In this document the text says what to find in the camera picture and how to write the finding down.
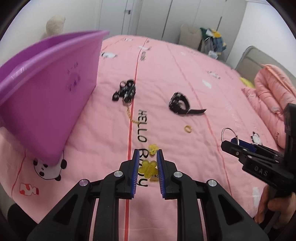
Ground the white wardrobe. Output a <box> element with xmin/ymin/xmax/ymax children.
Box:
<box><xmin>97</xmin><ymin>1</ymin><xmax>246</xmax><ymax>61</ymax></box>

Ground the beige chair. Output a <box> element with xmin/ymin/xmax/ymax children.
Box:
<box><xmin>178</xmin><ymin>24</ymin><xmax>202</xmax><ymax>50</ymax></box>

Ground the pink bed quilt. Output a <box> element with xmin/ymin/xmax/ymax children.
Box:
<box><xmin>1</xmin><ymin>36</ymin><xmax>276</xmax><ymax>222</ymax></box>

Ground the silver bangle bracelet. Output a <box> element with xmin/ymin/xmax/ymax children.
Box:
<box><xmin>221</xmin><ymin>127</ymin><xmax>239</xmax><ymax>145</ymax></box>

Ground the beige headboard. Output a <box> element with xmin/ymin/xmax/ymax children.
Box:
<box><xmin>235</xmin><ymin>46</ymin><xmax>295</xmax><ymax>84</ymax></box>

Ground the purple plastic tub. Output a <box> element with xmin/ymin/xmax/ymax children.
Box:
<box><xmin>1</xmin><ymin>30</ymin><xmax>109</xmax><ymax>166</ymax></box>

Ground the person's right hand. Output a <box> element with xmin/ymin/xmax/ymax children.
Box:
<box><xmin>254</xmin><ymin>185</ymin><xmax>295</xmax><ymax>229</ymax></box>

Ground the folded pink duvet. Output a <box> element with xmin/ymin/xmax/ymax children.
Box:
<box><xmin>242</xmin><ymin>64</ymin><xmax>295</xmax><ymax>149</ymax></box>

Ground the yellow flower keychain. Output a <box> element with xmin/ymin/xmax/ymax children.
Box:
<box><xmin>138</xmin><ymin>144</ymin><xmax>159</xmax><ymax>182</ymax></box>

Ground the black digital wristwatch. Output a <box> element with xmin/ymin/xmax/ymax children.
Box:
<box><xmin>169</xmin><ymin>92</ymin><xmax>206</xmax><ymax>115</ymax></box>

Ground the yellow pillow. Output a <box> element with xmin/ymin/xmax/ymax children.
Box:
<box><xmin>239</xmin><ymin>77</ymin><xmax>255</xmax><ymax>88</ymax></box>

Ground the clothes pile on chair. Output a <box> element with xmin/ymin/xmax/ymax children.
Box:
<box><xmin>200</xmin><ymin>28</ymin><xmax>227</xmax><ymax>59</ymax></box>

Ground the gold chain necklace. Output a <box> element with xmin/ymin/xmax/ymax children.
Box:
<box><xmin>125</xmin><ymin>102</ymin><xmax>141</xmax><ymax>125</ymax></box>

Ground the alpaca plush toy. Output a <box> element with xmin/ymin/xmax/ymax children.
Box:
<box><xmin>42</xmin><ymin>15</ymin><xmax>66</xmax><ymax>39</ymax></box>

